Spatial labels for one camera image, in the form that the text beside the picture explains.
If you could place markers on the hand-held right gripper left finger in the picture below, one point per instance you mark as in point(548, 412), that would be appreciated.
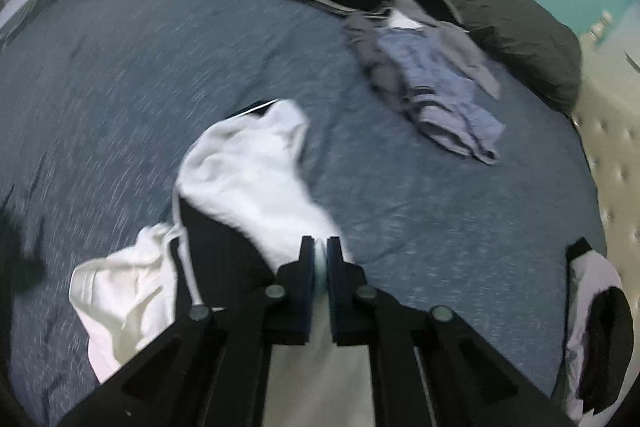
point(311, 272)

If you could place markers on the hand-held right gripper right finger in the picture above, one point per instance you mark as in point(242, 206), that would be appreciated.
point(331, 272)

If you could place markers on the white polo shirt black trim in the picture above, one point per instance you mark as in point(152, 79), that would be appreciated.
point(240, 177)

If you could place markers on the folded grey and black clothes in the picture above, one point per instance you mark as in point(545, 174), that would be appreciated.
point(582, 287)

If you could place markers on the dark grey trousers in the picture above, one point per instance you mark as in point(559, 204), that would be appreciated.
point(375, 67)

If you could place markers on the blue plaid shorts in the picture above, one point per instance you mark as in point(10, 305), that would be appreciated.
point(440, 92)

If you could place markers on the blue heathered bed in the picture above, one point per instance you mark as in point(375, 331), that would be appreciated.
point(150, 82)

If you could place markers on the grey knit garment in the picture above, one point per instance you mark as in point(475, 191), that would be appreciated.
point(465, 52)

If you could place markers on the white cloth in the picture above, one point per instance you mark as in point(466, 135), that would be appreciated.
point(402, 22)

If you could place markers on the dark grey duvet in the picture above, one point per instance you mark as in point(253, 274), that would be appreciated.
point(510, 22)

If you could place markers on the cream tufted headboard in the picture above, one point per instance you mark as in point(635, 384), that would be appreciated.
point(615, 132)

